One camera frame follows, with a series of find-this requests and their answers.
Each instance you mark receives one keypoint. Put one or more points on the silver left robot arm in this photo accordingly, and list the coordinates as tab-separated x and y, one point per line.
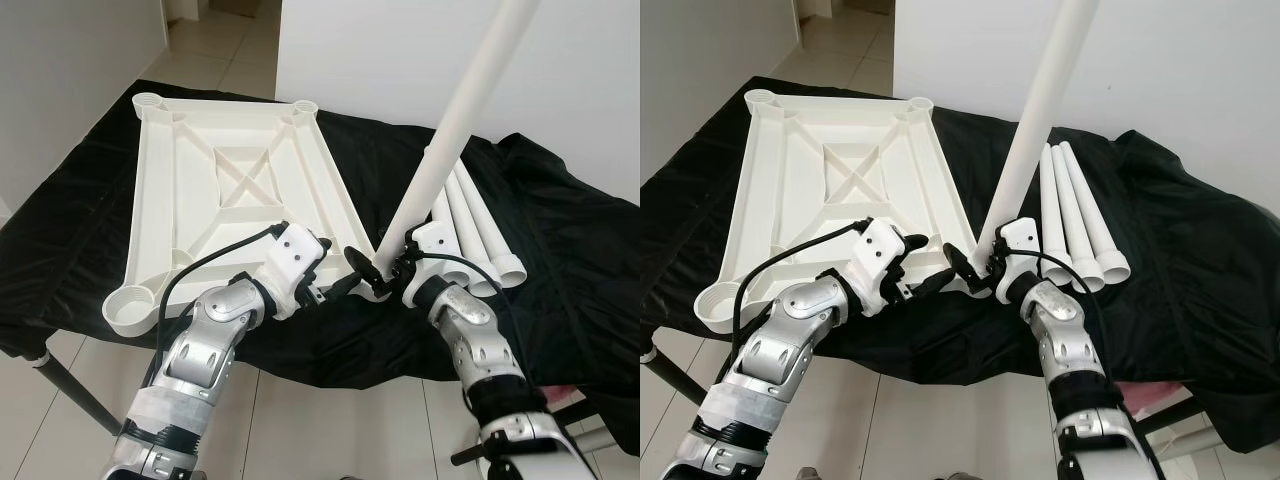
800	340
215	340

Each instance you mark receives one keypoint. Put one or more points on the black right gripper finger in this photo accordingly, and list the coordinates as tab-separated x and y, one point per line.
374	282
965	275

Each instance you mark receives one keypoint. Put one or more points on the white plastic children table top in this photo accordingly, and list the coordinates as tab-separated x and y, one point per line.
180	200
790	200

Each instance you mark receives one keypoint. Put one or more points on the white plastic table leg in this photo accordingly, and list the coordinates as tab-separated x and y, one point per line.
1072	215
460	110
1043	110
486	215
1092	210
466	218
1054	210
448	215

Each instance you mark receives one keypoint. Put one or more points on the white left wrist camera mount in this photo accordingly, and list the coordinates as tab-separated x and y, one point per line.
290	262
875	258

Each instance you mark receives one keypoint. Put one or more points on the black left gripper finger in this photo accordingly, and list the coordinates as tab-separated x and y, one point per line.
350	287
915	242
930	285
325	243

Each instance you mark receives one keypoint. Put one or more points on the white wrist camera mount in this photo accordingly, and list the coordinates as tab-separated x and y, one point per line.
1028	235
875	258
438	240
290	262

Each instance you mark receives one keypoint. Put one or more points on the black fabric table cover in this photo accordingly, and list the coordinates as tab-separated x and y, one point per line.
560	250
1200	260

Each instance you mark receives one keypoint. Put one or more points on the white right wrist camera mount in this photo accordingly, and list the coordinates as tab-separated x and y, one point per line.
438	240
1028	235

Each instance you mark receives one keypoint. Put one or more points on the pink plastic stool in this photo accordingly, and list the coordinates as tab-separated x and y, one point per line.
1155	392
568	393

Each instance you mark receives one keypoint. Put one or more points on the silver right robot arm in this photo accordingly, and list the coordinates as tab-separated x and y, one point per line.
470	340
1060	330

